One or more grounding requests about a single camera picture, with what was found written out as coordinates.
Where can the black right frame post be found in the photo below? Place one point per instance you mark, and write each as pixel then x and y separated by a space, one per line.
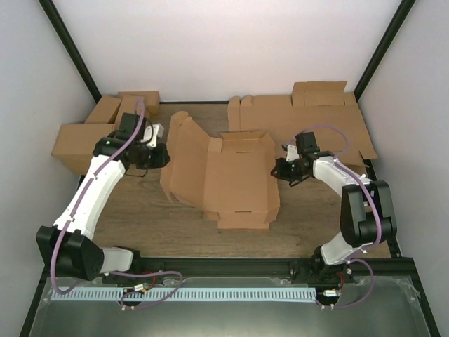
pixel 385 42

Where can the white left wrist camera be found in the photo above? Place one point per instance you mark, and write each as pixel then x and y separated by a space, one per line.
pixel 151 135

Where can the black frame post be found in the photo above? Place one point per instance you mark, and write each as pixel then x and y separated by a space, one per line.
pixel 67 41
pixel 385 42

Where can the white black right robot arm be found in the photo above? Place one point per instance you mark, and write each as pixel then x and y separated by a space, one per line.
pixel 367 216

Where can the stack of flat cardboard blanks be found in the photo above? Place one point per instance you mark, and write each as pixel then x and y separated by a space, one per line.
pixel 325 106

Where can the light blue slotted cable duct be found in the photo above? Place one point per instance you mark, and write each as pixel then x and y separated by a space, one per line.
pixel 295 295

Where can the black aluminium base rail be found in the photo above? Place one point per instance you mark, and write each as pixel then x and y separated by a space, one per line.
pixel 299 270

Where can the small folded cardboard box rear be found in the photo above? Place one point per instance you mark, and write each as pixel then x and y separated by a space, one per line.
pixel 151 98

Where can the black left frame post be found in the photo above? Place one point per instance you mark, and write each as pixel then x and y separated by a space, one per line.
pixel 67 41

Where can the large folded cardboard box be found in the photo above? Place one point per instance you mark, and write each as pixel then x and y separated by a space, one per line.
pixel 75 143

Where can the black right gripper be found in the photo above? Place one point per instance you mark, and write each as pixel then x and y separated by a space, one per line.
pixel 281 174

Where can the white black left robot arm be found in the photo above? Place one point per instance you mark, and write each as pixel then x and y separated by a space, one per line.
pixel 67 247

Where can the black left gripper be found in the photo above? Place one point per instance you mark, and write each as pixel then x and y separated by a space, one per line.
pixel 162 159

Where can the brown cardboard box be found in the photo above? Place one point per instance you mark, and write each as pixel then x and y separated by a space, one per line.
pixel 228 178

